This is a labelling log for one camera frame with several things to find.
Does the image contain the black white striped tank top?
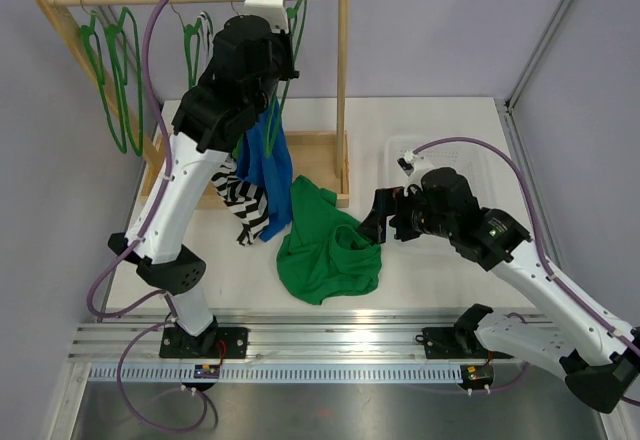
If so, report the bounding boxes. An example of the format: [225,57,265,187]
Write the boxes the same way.
[211,155,270,246]

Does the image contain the white plastic basket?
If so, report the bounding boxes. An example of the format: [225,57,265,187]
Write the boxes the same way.
[380,135,497,258]

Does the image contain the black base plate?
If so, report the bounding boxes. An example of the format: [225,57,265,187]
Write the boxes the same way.
[414,327,489,360]
[159,326,249,360]

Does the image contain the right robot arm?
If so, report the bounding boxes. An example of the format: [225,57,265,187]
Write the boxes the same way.
[358,167,639,413]

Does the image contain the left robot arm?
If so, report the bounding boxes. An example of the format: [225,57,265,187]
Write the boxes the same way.
[108,15,299,358]

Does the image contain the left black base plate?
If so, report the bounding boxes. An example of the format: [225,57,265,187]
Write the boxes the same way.
[159,326,249,360]

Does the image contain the green tank top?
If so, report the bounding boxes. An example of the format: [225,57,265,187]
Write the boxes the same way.
[276,175,382,306]

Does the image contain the wooden clothes rack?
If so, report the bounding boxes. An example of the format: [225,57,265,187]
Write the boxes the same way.
[34,0,350,208]

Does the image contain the white slotted cable duct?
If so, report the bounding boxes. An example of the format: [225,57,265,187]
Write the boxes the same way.
[89,362,462,384]

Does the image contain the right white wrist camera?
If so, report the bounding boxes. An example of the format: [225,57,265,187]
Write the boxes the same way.
[397,150,436,187]

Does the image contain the green hanger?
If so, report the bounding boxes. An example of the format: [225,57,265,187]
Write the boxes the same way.
[104,7,144,157]
[170,4,215,89]
[79,10,127,154]
[264,0,307,158]

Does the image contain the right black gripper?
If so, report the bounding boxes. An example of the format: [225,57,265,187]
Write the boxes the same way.
[358,185,456,244]

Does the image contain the aluminium mounting rail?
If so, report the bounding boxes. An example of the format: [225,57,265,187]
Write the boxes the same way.
[67,309,561,364]

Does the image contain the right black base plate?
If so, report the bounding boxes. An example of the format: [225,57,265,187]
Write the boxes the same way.
[414,327,489,360]

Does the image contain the blue tank top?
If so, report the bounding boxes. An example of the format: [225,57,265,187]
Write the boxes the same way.
[237,96,293,242]

